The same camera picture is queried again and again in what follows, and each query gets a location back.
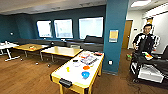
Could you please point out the yellow gaming table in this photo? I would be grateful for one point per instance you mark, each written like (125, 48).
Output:
(75, 78)

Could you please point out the red game box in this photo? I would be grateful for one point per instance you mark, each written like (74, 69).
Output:
(85, 55)

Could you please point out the grey chair back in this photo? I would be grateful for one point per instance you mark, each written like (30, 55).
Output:
(75, 46)

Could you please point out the dark bench cushion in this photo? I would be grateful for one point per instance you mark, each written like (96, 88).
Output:
(93, 39)

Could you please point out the colourful snack packets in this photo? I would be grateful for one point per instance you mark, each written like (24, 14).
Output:
(88, 60)

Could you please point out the small red game piece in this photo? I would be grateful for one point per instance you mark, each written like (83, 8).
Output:
(97, 53)

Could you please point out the black flat disc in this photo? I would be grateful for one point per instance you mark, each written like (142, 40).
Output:
(75, 60)

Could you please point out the yellow wooden table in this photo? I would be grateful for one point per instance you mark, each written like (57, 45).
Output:
(28, 47)
(63, 50)

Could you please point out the brown wooden door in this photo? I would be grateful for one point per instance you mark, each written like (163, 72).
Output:
(126, 33)

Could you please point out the black wheeled cart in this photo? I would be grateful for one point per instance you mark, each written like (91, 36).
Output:
(143, 61)

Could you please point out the person in dark shirt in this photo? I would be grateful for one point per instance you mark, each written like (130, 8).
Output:
(146, 38)

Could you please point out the white cart box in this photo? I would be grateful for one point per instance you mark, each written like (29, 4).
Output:
(150, 72)

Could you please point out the rectangular ceiling light panel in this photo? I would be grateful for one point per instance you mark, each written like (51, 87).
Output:
(140, 3)

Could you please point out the small white table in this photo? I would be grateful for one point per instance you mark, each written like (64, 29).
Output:
(6, 45)

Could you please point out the black laptop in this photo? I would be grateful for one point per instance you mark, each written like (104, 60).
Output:
(164, 51)

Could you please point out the bright wall window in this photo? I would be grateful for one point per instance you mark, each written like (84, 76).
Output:
(63, 28)
(91, 28)
(44, 29)

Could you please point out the dark wall bench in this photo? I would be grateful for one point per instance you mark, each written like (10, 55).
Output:
(60, 42)

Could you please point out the yellow wall sign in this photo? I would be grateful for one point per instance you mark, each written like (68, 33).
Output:
(113, 35)

